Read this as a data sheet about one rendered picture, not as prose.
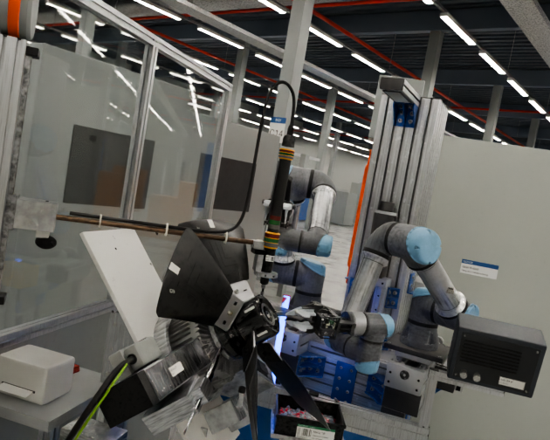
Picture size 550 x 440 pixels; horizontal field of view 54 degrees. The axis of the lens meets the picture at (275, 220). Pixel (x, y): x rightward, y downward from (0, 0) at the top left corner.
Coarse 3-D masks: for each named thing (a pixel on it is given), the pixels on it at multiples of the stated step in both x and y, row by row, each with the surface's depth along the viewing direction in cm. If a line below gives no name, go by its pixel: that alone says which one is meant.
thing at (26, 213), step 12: (12, 204) 129; (24, 204) 129; (36, 204) 130; (48, 204) 131; (12, 216) 130; (24, 216) 130; (36, 216) 130; (48, 216) 131; (12, 228) 130; (24, 228) 130; (36, 228) 131; (48, 228) 132
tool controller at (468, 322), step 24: (456, 336) 171; (480, 336) 168; (504, 336) 167; (528, 336) 168; (456, 360) 173; (480, 360) 170; (504, 360) 168; (528, 360) 166; (480, 384) 173; (504, 384) 170; (528, 384) 168
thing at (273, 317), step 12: (252, 300) 144; (264, 300) 149; (240, 312) 143; (252, 312) 141; (264, 312) 146; (240, 324) 142; (252, 324) 141; (264, 324) 140; (276, 324) 148; (228, 336) 143; (240, 336) 143; (264, 336) 142; (228, 348) 142; (240, 348) 145
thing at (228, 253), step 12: (204, 228) 160; (216, 228) 162; (228, 228) 165; (240, 228) 169; (204, 240) 158; (216, 240) 159; (216, 252) 156; (228, 252) 157; (240, 252) 160; (228, 264) 155; (240, 264) 156; (228, 276) 153; (240, 276) 153
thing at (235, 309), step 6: (234, 300) 141; (240, 300) 142; (228, 306) 140; (234, 306) 141; (240, 306) 143; (234, 312) 142; (222, 318) 139; (228, 318) 141; (234, 318) 142; (216, 324) 138; (222, 324) 140; (228, 324) 141
